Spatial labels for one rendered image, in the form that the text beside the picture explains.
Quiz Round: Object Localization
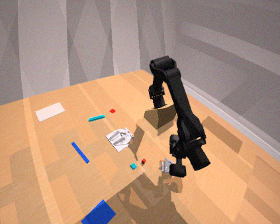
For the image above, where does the white flat rectangular plate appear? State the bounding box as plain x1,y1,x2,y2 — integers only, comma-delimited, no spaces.
35,102,65,122

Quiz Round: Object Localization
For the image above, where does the blue flat rectangular plate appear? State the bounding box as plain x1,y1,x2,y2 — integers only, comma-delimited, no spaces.
81,200,116,224

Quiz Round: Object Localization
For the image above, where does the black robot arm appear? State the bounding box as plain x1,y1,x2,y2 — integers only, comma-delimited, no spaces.
148,55,210,171

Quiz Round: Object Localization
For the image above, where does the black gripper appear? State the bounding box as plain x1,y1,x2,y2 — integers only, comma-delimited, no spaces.
169,134,188,178

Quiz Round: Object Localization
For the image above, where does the blue long bar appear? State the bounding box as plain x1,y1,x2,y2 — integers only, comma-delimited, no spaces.
72,142,90,163

